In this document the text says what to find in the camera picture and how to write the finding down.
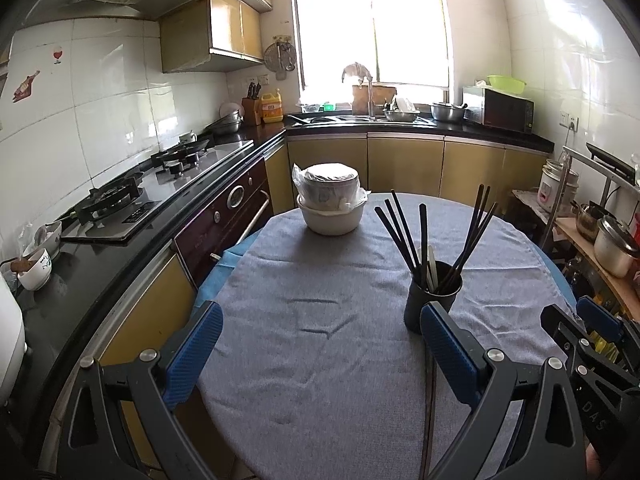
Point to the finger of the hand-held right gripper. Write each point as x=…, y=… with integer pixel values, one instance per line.
x=562, y=325
x=600, y=317

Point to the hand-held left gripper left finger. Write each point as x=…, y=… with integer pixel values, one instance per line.
x=195, y=355

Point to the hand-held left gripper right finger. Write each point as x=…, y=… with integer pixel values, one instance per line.
x=450, y=355

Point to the black utensil holder cup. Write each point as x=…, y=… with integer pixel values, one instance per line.
x=413, y=305

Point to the bunch of dark chopsticks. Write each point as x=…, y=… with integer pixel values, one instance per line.
x=423, y=230

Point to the steel pot with lid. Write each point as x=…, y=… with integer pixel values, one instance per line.
x=615, y=250

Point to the wooden shelf board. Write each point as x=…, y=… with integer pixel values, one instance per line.
x=580, y=245

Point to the blue under cloth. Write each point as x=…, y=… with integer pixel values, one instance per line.
x=220, y=270

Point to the steel kettle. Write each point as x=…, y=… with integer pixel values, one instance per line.
x=590, y=222

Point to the brown low stand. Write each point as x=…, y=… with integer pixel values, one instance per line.
x=527, y=205

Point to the black kitchen countertop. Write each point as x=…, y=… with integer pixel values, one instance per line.
x=90, y=270

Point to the dark red built-in oven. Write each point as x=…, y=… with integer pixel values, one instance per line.
x=220, y=220

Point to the white rice cooker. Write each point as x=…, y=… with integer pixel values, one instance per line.
x=555, y=187

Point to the grey tablecloth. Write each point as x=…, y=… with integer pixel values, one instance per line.
x=325, y=285

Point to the metal shelf rack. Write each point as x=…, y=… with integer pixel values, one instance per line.
x=615, y=172

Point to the black gas stove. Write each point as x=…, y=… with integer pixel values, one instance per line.
x=150, y=200

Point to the white patterned bowl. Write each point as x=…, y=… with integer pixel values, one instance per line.
x=37, y=272

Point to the white ceramic bowl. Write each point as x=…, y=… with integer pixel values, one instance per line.
x=330, y=222

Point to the white bowl with spoon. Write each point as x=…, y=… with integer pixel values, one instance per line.
x=50, y=240

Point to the white appliance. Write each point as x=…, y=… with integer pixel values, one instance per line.
x=10, y=340

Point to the plastic-wrapped bowl stack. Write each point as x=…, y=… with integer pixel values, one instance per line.
x=327, y=185

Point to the small white cup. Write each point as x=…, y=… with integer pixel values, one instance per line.
x=187, y=137

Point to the black microwave oven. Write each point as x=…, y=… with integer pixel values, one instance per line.
x=500, y=110

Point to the steel mixing bowl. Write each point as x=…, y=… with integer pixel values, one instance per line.
x=447, y=112

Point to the steel basin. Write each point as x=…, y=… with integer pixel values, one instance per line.
x=400, y=116

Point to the green plastic basin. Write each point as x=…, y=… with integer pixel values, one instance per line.
x=507, y=84

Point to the wooden knife block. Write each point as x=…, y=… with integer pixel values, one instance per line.
x=251, y=110

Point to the black frying pan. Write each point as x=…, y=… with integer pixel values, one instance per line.
x=302, y=120

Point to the yellow oil bottle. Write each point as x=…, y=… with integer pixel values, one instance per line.
x=272, y=107

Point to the steel faucet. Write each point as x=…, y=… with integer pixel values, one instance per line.
x=371, y=105

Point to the wooden chopping board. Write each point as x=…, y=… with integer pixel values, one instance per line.
x=382, y=97

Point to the clear glass container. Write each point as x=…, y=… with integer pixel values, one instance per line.
x=310, y=108

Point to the grey rag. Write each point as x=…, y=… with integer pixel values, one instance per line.
x=357, y=70

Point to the hanging round steamer rack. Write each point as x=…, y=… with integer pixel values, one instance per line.
x=277, y=57

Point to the kitchen window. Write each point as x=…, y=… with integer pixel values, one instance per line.
x=330, y=35

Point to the white wall outlet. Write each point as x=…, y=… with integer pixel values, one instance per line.
x=259, y=79
x=570, y=120

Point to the bottle wall sticker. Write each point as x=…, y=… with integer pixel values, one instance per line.
x=26, y=85

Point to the wine glass wall sticker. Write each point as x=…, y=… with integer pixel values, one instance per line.
x=58, y=54

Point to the yellow wall cabinet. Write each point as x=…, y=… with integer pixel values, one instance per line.
x=225, y=25

